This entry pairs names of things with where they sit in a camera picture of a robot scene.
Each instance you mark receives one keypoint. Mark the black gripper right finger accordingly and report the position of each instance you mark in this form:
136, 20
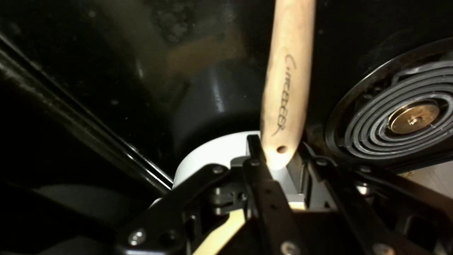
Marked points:
348, 207

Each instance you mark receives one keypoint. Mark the black electric stove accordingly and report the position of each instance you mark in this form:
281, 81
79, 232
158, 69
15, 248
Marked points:
117, 71

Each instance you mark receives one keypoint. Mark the black coil burner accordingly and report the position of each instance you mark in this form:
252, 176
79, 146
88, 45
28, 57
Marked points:
400, 118

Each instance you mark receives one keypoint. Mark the wooden cooking spoon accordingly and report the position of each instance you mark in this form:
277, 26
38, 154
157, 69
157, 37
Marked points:
290, 71

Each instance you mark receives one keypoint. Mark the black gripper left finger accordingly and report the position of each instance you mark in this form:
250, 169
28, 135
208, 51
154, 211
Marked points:
273, 213

